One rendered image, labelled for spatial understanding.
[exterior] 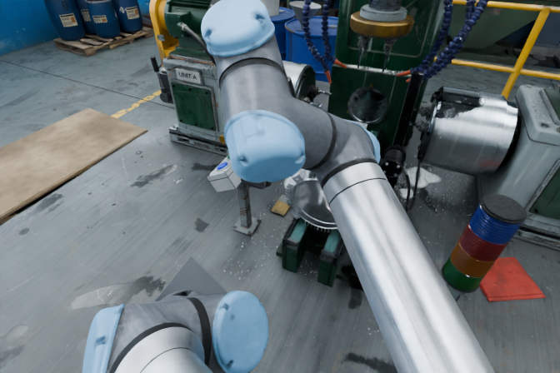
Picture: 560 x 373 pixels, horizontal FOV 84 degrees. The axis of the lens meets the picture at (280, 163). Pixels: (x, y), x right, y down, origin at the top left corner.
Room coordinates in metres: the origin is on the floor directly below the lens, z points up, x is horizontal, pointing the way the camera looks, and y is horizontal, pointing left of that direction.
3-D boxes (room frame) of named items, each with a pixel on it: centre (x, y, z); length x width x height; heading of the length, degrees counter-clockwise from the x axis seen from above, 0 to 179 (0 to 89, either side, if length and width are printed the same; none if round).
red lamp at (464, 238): (0.33, -0.34, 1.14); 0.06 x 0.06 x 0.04
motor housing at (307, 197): (0.62, -0.14, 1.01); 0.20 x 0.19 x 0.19; 156
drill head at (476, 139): (0.81, -0.59, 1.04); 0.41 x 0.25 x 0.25; 66
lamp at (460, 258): (0.33, -0.34, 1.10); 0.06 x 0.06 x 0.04
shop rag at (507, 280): (0.47, -0.60, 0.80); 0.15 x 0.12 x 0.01; 94
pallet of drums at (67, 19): (5.18, 2.79, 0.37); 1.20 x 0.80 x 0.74; 148
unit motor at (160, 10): (1.17, 0.31, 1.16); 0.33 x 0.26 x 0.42; 66
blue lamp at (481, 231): (0.33, -0.34, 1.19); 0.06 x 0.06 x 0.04
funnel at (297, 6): (2.61, -0.20, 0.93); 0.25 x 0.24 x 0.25; 153
